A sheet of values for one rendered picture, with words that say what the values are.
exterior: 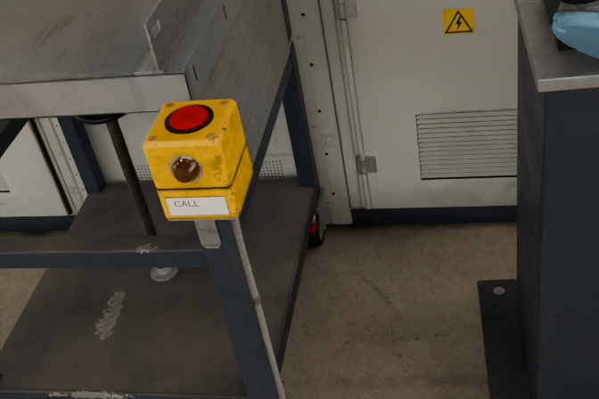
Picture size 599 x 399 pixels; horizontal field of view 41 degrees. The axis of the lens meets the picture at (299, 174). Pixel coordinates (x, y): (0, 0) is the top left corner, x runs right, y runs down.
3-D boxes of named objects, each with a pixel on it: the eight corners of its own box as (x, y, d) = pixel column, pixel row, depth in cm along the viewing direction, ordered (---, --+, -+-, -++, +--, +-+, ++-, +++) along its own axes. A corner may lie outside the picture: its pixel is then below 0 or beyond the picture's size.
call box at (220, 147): (239, 222, 82) (217, 140, 76) (165, 223, 84) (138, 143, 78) (254, 173, 89) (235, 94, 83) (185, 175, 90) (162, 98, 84)
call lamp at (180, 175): (202, 190, 79) (194, 162, 77) (169, 191, 79) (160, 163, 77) (206, 181, 80) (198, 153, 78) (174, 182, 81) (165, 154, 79)
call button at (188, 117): (206, 138, 79) (201, 125, 78) (167, 140, 80) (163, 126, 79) (215, 116, 82) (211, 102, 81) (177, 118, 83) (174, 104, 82)
